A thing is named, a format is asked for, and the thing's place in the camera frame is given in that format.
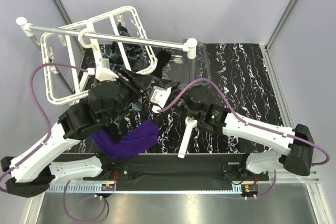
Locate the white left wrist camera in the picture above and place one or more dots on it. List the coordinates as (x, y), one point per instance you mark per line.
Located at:
(102, 71)

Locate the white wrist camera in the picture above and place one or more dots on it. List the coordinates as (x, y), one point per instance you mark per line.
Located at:
(159, 97)
(102, 71)

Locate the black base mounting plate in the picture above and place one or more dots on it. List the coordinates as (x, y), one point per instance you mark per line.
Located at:
(168, 172)

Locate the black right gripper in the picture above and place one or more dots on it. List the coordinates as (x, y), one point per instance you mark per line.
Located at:
(169, 84)

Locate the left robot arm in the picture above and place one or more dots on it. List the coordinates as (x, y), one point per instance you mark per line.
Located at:
(34, 171)

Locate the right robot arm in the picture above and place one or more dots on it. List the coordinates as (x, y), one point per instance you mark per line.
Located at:
(290, 148)

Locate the dark patterned sock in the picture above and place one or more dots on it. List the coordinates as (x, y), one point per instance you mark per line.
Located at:
(136, 57)

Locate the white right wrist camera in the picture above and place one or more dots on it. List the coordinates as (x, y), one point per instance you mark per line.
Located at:
(159, 97)

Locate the white clip drying hanger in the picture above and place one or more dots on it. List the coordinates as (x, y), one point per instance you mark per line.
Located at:
(90, 54)

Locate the black striped sock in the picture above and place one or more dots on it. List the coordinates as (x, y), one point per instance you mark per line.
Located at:
(163, 58)

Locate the purple fleece sock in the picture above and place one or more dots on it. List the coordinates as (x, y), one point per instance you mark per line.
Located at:
(142, 138)

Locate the clear plastic bin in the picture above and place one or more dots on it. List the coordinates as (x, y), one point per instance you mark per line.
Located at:
(181, 68)

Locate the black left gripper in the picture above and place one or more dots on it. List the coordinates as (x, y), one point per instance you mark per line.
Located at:
(139, 82)

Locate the metal hanging rack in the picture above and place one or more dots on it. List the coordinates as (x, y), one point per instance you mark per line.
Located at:
(79, 30)

